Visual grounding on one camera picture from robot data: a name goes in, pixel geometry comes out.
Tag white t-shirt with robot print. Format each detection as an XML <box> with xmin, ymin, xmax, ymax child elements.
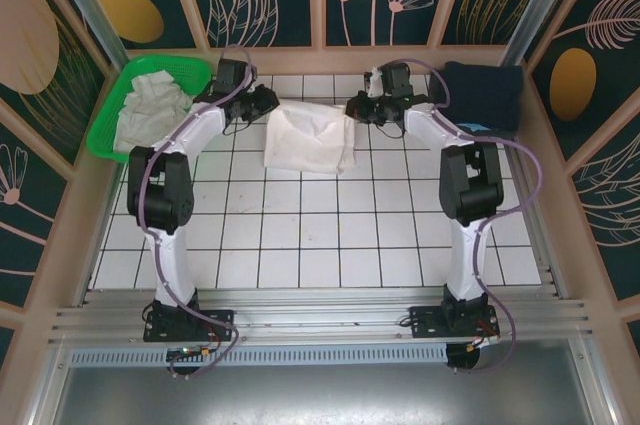
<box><xmin>263</xmin><ymin>100</ymin><xmax>359</xmax><ymax>176</ymax></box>

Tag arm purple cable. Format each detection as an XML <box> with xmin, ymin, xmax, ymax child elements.
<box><xmin>397</xmin><ymin>58</ymin><xmax>546</xmax><ymax>377</ymax></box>
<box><xmin>138</xmin><ymin>44</ymin><xmax>259</xmax><ymax>382</ymax></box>

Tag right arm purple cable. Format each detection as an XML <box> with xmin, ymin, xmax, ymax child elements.
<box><xmin>397</xmin><ymin>58</ymin><xmax>546</xmax><ymax>377</ymax></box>

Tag dark grey folded t-shirt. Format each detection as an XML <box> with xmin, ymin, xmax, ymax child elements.
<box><xmin>428</xmin><ymin>69</ymin><xmax>447</xmax><ymax>109</ymax></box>

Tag crumpled white t-shirt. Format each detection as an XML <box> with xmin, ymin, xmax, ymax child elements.
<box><xmin>113</xmin><ymin>70</ymin><xmax>197</xmax><ymax>156</ymax></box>

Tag navy folded t-shirt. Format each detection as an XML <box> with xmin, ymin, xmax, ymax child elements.
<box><xmin>439</xmin><ymin>60</ymin><xmax>525</xmax><ymax>135</ymax></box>

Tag grey metal front panel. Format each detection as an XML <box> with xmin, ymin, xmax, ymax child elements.
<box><xmin>29</xmin><ymin>339</ymin><xmax>616</xmax><ymax>425</ymax></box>

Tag white connector with red wires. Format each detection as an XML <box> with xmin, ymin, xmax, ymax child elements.
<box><xmin>469</xmin><ymin>327</ymin><xmax>501</xmax><ymax>349</ymax></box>

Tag aluminium mounting rail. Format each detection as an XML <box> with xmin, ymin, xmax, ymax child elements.
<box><xmin>47</xmin><ymin>287</ymin><xmax>594</xmax><ymax>346</ymax></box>

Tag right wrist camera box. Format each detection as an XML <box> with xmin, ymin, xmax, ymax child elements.
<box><xmin>367</xmin><ymin>62</ymin><xmax>412</xmax><ymax>96</ymax></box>

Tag green plastic basket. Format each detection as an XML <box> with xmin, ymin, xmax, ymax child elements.
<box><xmin>85</xmin><ymin>55</ymin><xmax>212</xmax><ymax>165</ymax></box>

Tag small circuit board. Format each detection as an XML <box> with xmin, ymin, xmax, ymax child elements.
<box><xmin>167</xmin><ymin>345</ymin><xmax>212</xmax><ymax>361</ymax></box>

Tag grey slotted cable duct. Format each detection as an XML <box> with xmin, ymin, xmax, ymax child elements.
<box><xmin>69</xmin><ymin>343</ymin><xmax>449</xmax><ymax>367</ymax></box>

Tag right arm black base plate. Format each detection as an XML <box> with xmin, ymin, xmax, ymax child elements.
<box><xmin>408</xmin><ymin>298</ymin><xmax>501</xmax><ymax>340</ymax></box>

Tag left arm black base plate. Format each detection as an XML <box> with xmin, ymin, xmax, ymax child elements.
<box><xmin>143</xmin><ymin>300</ymin><xmax>236</xmax><ymax>344</ymax></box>

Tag light blue folded t-shirt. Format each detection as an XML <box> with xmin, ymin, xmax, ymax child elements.
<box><xmin>453</xmin><ymin>120</ymin><xmax>495</xmax><ymax>136</ymax></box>

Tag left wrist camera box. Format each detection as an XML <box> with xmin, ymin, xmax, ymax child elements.
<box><xmin>214</xmin><ymin>58</ymin><xmax>250</xmax><ymax>94</ymax></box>

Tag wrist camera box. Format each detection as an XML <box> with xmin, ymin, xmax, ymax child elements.
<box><xmin>367</xmin><ymin>62</ymin><xmax>412</xmax><ymax>96</ymax></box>
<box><xmin>214</xmin><ymin>58</ymin><xmax>250</xmax><ymax>94</ymax></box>

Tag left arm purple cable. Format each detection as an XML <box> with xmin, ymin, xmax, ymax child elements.
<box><xmin>138</xmin><ymin>44</ymin><xmax>259</xmax><ymax>382</ymax></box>

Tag aluminium corner post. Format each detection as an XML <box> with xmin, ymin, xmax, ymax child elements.
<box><xmin>502</xmin><ymin>0</ymin><xmax>569</xmax><ymax>69</ymax></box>
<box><xmin>42</xmin><ymin>0</ymin><xmax>132</xmax><ymax>69</ymax></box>

